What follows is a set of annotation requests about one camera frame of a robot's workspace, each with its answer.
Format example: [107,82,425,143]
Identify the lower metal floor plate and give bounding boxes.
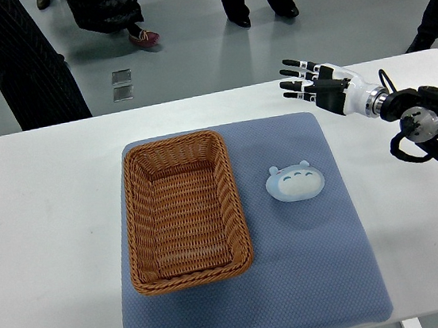
[113,84,134,102]

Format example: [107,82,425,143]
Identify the metal floor plate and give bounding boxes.
[111,69,132,85]
[113,84,134,102]

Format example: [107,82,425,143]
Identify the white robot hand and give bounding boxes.
[279,59,389,117]

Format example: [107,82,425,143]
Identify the upper metal floor plate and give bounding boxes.
[111,69,132,85]

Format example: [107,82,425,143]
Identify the blue padded mat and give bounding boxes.
[121,112,393,328]

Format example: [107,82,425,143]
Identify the person in striped dark coat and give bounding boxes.
[0,0,91,131]

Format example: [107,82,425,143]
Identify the blue plush toy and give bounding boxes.
[265,160,325,203]

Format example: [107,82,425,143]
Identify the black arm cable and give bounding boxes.
[377,68,398,95]

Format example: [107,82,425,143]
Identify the white table leg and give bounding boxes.
[400,318,423,328]

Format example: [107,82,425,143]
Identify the brown wicker basket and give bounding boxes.
[123,130,254,296]

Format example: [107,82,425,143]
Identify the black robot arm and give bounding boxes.
[279,59,438,164]

